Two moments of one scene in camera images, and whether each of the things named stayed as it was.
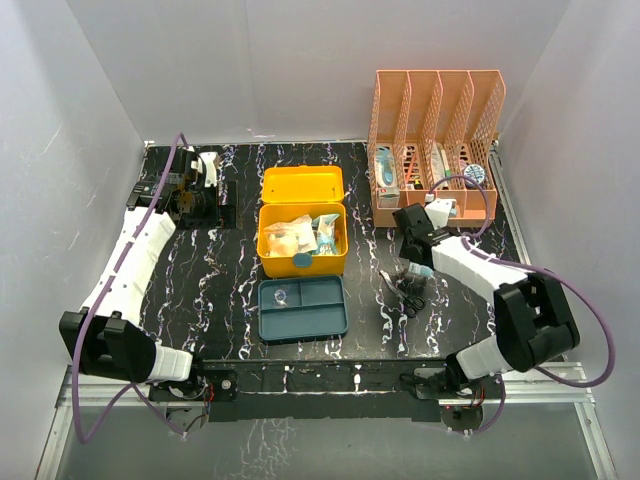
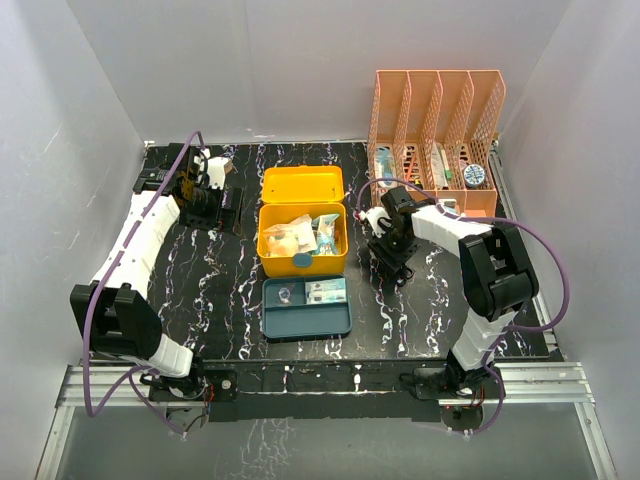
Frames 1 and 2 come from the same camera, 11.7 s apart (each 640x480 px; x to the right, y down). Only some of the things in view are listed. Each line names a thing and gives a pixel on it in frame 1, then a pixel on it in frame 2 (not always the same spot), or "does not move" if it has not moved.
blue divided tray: x=302 y=307 does not move
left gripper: x=223 y=216 does not move
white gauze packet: x=418 y=269 to x=325 y=291
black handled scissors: x=411 y=304 to x=405 y=274
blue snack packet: x=324 y=230 does not move
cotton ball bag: x=290 y=238 does not move
